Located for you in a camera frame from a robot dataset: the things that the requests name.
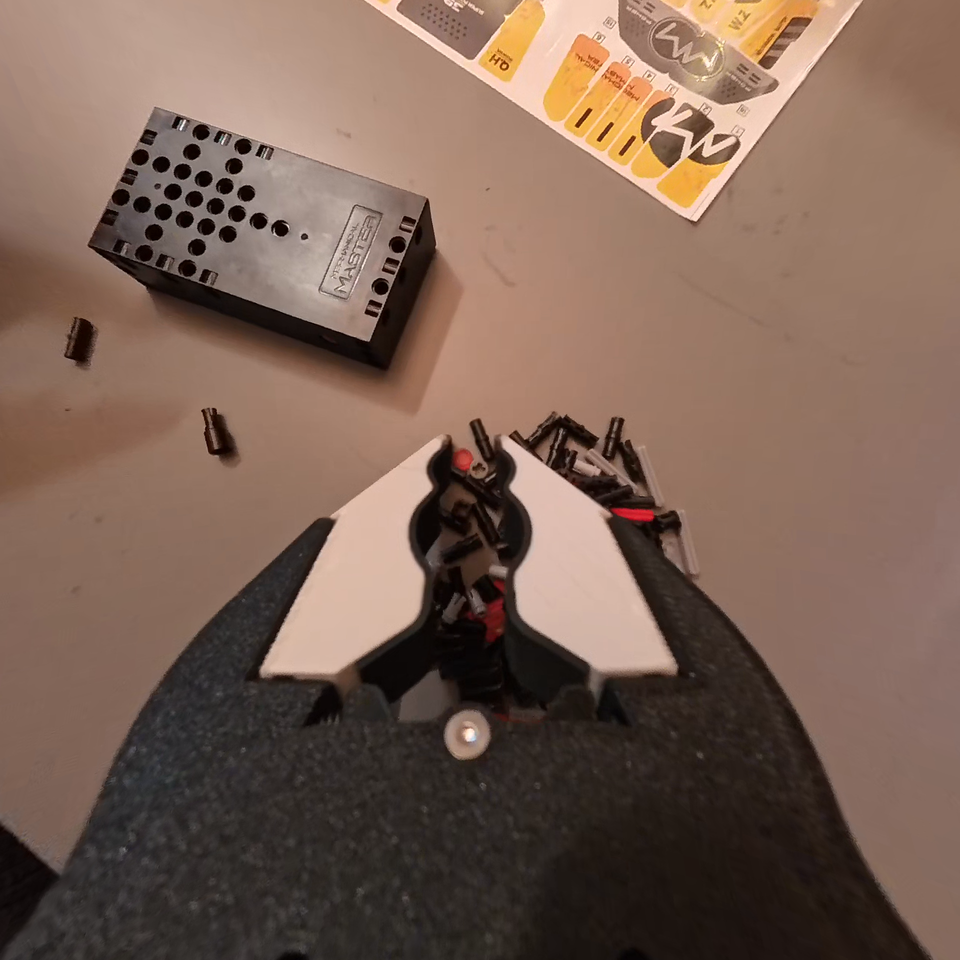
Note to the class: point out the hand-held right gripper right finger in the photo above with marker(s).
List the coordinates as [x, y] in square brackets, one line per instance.
[592, 592]

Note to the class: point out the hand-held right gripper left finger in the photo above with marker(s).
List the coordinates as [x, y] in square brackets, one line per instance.
[360, 592]

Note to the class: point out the pile of small plastic pins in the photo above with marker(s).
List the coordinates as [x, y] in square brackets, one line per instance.
[600, 480]

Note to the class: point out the black plastic pin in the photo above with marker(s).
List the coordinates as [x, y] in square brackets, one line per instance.
[216, 431]
[79, 338]

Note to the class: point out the black perforated plastic block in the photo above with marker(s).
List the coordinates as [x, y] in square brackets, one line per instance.
[299, 202]

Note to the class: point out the yellow grey sticker sheet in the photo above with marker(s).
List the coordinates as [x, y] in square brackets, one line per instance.
[674, 149]

